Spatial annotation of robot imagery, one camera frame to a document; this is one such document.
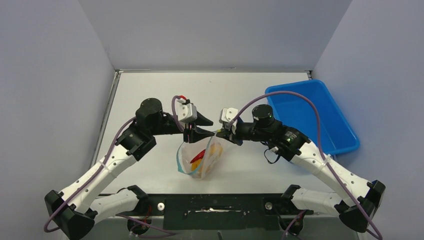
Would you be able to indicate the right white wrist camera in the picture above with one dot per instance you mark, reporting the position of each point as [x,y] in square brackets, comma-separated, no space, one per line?
[228,118]

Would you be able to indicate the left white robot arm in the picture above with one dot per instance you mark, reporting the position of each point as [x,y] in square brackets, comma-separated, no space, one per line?
[78,207]

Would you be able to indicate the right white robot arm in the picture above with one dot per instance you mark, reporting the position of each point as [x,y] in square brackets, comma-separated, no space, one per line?
[354,200]

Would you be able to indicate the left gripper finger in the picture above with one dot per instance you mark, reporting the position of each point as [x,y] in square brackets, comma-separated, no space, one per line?
[198,134]
[201,120]

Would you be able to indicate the yellow lemon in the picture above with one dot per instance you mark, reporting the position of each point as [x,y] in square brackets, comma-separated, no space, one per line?
[215,150]

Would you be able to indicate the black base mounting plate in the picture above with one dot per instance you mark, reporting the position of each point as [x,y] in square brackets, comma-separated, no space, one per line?
[263,211]

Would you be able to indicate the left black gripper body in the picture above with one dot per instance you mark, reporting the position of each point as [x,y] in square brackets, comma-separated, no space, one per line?
[169,128]

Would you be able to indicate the clear zip top bag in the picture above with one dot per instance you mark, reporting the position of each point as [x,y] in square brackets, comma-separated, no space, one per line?
[186,152]

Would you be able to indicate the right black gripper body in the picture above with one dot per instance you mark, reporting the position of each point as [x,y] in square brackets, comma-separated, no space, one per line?
[244,131]

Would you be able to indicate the small orange food ball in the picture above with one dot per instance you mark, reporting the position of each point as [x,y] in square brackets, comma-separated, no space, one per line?
[197,166]

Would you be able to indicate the aluminium rail frame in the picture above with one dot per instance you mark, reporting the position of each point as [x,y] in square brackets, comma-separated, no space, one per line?
[113,102]

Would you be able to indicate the red chili pepper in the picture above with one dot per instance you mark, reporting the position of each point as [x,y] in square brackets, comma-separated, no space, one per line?
[199,156]

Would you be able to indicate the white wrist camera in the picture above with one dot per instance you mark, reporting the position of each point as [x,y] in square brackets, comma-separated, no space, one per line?
[186,113]
[228,118]

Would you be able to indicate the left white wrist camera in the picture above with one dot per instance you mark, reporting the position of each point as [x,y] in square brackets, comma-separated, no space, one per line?
[186,113]

